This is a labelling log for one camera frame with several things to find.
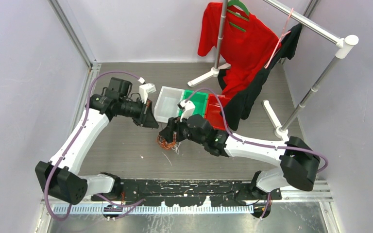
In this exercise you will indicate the white plastic bin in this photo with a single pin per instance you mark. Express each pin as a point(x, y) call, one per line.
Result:
point(167, 103)

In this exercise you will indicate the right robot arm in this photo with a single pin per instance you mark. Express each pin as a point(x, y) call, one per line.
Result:
point(295, 164)

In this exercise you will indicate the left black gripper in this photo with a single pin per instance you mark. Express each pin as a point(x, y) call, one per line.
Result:
point(147, 119)

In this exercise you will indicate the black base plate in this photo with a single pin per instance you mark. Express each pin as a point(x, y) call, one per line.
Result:
point(186, 193)

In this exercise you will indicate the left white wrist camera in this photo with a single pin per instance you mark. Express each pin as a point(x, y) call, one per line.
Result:
point(144, 90)

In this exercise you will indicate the green plastic bin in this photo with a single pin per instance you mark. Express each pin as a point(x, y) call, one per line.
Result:
point(199, 100)

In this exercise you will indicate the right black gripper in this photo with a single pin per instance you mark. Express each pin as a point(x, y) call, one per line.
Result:
point(168, 133)

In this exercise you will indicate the pink clothes hanger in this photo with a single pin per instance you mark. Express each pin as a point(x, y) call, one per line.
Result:
point(283, 34)

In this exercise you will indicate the black t-shirt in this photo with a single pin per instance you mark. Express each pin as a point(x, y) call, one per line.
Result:
point(240, 104)

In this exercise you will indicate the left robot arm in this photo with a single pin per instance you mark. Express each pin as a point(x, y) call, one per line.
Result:
point(59, 176)

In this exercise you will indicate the red t-shirt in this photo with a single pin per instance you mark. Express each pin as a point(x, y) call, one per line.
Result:
point(247, 45)

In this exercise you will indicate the aluminium frame rail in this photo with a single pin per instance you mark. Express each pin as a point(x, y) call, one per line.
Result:
point(290, 195)

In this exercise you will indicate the green clothes hanger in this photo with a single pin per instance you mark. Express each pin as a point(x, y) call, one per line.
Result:
point(238, 4)

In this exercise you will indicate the red plastic bin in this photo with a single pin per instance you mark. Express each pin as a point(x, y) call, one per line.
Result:
point(213, 112)

